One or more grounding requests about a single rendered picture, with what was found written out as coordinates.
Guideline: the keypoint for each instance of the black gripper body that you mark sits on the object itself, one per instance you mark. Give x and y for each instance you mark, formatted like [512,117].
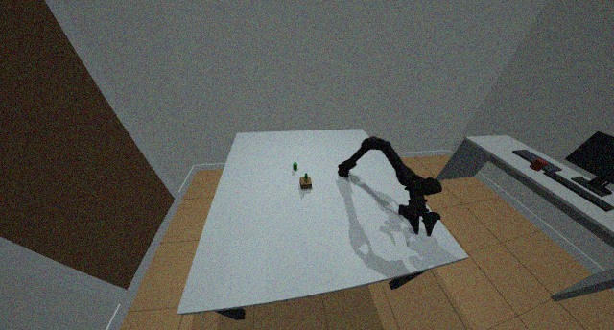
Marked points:
[419,208]

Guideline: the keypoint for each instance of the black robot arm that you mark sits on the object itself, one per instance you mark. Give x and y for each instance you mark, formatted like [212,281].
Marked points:
[416,185]

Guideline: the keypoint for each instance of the brown wooden block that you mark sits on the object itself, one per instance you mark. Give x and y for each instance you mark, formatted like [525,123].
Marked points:
[305,184]

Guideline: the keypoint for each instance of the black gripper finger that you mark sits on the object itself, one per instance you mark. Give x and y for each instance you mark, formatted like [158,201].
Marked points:
[429,225]
[414,221]

